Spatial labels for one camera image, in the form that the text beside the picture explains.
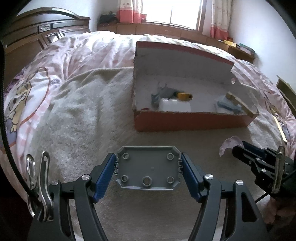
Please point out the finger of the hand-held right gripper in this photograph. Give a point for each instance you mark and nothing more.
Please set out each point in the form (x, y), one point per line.
(254, 149)
(242, 155)

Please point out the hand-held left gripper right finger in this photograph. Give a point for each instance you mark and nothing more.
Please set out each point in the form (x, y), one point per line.
(192, 178)

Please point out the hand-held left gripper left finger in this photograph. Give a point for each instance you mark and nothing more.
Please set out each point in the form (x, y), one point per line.
(104, 178)

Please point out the pink plastic shell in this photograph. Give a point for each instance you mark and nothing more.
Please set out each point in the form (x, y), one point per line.
(227, 143)

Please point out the grey plastic plate with pegs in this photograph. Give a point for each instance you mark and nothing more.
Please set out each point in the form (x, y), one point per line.
(148, 168)

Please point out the curved blue-grey plastic part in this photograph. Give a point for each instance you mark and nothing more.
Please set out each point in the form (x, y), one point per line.
(227, 105)

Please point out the red cardboard box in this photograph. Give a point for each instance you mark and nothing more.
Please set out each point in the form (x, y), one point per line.
(185, 121)

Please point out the white jar with orange label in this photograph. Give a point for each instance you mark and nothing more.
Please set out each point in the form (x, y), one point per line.
(174, 105)

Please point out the green cartoon print lighter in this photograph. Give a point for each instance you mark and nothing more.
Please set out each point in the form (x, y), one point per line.
(185, 96)

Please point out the person's right hand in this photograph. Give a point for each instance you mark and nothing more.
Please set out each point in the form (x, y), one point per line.
(283, 210)

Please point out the metal spring clip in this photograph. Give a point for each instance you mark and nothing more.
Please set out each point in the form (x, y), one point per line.
(278, 169)
(38, 185)

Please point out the beige towel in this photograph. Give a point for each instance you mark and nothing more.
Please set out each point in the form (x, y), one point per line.
(92, 115)

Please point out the light wooden furniture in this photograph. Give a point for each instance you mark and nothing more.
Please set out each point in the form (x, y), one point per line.
(286, 90)

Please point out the long grey plastic shell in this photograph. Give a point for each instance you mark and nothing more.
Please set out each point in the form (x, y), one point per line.
(165, 93)

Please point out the yellow book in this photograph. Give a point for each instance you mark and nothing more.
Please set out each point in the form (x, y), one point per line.
(230, 42)

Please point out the pink cartoon print duvet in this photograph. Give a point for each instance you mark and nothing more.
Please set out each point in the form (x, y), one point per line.
(81, 51)

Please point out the pink patterned curtain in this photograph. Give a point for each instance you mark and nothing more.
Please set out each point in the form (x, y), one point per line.
(219, 20)
(129, 11)

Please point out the dark clothes pile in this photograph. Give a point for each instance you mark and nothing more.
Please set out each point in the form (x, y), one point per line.
(107, 19)

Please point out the bright window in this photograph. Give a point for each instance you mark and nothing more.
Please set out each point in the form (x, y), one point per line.
(171, 11)

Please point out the small red box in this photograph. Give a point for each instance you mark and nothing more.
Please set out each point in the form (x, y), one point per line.
(144, 17)

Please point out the dark wooden headboard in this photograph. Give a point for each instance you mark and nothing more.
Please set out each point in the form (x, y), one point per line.
(27, 30)

